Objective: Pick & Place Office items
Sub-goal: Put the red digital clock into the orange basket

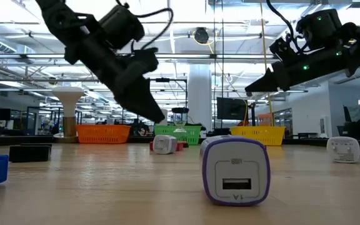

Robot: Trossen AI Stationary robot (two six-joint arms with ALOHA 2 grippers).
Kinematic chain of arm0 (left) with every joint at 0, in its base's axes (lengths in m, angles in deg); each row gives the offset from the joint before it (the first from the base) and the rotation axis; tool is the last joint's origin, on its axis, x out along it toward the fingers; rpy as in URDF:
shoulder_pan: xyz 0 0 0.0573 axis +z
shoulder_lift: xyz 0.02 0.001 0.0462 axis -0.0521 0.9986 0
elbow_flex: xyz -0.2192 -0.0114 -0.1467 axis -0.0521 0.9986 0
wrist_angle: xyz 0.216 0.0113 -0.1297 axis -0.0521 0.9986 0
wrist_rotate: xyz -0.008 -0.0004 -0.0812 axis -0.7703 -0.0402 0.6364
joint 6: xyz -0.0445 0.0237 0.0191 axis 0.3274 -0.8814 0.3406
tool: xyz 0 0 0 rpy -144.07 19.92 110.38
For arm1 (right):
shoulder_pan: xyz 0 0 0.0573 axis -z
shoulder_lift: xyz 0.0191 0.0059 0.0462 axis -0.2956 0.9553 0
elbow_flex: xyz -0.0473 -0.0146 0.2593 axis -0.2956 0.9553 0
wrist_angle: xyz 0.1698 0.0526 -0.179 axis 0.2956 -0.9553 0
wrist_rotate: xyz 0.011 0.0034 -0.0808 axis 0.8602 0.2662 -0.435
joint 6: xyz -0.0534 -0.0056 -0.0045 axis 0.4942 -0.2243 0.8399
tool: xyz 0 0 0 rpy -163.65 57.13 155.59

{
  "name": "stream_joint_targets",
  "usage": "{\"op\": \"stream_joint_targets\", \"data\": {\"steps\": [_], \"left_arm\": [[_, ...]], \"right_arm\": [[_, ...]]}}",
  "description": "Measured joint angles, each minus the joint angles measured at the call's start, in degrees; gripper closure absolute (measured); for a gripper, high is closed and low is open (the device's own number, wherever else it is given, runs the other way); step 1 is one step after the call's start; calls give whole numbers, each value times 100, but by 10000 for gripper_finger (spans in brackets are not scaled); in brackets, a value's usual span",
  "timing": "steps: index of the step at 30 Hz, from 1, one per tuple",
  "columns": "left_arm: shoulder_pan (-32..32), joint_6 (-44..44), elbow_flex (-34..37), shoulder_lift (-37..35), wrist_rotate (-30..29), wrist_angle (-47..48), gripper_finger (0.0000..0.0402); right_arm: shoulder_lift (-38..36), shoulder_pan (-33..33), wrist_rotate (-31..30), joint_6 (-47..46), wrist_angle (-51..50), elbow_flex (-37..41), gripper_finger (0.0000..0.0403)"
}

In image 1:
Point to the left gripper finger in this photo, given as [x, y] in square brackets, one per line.
[145, 106]

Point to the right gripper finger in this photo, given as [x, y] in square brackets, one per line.
[266, 84]

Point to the purple white USB charger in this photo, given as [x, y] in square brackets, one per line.
[164, 144]

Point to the red staples box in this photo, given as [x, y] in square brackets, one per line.
[180, 146]

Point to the lavender white USB charger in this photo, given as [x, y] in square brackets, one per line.
[236, 172]

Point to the black staples box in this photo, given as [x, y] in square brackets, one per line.
[30, 153]

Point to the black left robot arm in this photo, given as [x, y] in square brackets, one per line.
[58, 18]

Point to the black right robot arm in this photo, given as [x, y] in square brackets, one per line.
[319, 29]

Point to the black office chair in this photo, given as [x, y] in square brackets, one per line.
[355, 129]

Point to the white mushroom table lamp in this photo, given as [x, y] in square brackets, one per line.
[68, 97]

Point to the orange plastic basket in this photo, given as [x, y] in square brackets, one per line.
[103, 134]

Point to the yellow plastic basket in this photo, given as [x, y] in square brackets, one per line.
[258, 136]

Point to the green plastic basket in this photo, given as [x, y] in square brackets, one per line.
[194, 132]

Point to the green white USB charger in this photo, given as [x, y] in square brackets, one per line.
[343, 150]

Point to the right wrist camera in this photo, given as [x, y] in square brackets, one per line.
[283, 50]

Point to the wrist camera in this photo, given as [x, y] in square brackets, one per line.
[145, 59]
[283, 50]

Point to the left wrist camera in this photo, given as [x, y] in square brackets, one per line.
[145, 59]

